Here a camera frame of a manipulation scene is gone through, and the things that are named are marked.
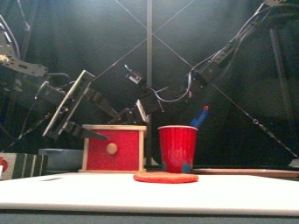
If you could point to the grey blue bowl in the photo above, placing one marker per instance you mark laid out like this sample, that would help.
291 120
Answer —
62 159

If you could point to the brown wooden tray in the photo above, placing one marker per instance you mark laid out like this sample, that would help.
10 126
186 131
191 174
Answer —
249 172

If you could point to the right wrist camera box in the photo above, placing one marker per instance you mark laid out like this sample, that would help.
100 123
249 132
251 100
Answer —
134 77

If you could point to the blue cutter with red tip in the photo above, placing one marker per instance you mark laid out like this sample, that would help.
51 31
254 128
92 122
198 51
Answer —
199 118

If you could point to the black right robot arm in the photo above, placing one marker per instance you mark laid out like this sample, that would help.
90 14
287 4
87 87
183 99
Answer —
226 55

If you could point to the red wooden drawer box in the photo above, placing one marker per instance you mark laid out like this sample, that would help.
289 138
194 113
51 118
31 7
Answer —
116 148

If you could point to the green white striped box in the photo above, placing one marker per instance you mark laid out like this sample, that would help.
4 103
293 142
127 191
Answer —
23 165

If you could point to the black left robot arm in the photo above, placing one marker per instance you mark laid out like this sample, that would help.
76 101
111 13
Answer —
23 67

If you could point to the white cutting board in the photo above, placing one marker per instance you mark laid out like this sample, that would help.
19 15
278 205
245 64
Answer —
147 195

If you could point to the red plastic cup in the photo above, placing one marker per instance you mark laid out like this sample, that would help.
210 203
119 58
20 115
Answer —
177 148

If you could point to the round wooden drawer knob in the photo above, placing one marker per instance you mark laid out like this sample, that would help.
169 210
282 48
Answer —
111 148

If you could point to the vertical metal frame pole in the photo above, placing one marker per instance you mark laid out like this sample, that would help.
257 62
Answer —
150 43

